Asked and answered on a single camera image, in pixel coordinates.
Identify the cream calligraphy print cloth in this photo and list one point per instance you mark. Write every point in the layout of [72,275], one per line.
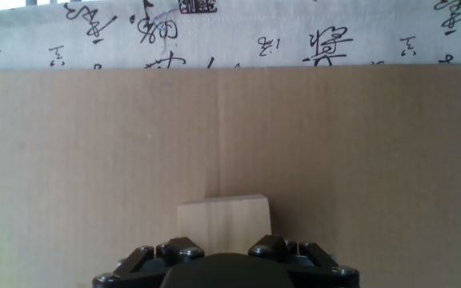
[230,36]

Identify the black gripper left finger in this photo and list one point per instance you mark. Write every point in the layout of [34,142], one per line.
[134,266]

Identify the light wooden block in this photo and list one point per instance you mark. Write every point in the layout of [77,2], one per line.
[224,224]

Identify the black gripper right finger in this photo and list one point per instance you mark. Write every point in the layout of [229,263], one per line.
[318,266]

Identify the brown cardboard sheet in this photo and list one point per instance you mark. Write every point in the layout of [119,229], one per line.
[94,160]

